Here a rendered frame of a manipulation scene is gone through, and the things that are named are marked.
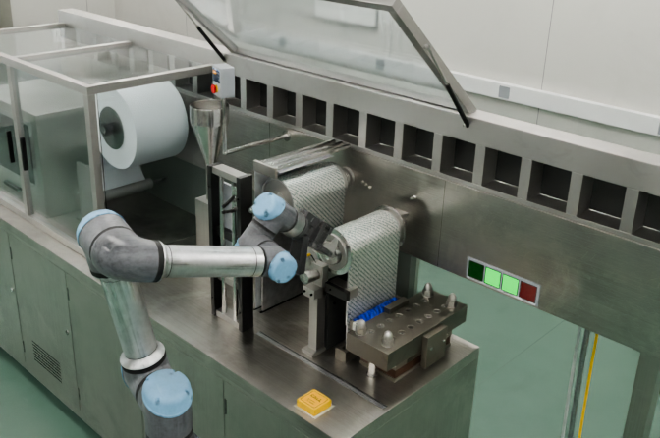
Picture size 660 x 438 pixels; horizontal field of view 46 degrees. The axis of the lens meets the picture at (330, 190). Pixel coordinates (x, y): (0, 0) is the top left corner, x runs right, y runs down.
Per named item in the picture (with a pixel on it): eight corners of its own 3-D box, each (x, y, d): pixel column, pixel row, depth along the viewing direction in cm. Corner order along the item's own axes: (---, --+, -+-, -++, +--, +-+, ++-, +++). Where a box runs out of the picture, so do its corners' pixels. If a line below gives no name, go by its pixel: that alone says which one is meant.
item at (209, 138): (188, 262, 296) (182, 120, 275) (216, 251, 305) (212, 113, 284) (210, 275, 287) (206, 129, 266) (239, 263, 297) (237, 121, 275)
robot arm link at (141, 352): (142, 421, 195) (83, 239, 170) (124, 390, 207) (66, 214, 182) (187, 400, 200) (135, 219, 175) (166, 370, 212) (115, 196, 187)
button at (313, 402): (296, 406, 217) (296, 399, 216) (313, 395, 222) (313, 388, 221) (313, 417, 213) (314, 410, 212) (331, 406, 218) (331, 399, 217)
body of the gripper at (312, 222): (336, 229, 219) (313, 213, 210) (321, 255, 217) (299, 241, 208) (316, 221, 224) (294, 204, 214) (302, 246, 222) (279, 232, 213)
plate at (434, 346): (419, 366, 235) (422, 335, 231) (439, 354, 242) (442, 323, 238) (426, 369, 234) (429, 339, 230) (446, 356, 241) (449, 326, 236)
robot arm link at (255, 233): (242, 264, 195) (267, 229, 195) (224, 247, 204) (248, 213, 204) (263, 277, 200) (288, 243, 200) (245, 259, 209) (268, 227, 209)
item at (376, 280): (345, 324, 235) (348, 271, 229) (394, 298, 251) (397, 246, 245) (346, 325, 235) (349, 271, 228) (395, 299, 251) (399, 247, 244)
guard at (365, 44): (147, -33, 257) (148, -35, 257) (236, 50, 295) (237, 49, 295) (390, 6, 191) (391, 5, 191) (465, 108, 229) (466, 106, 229)
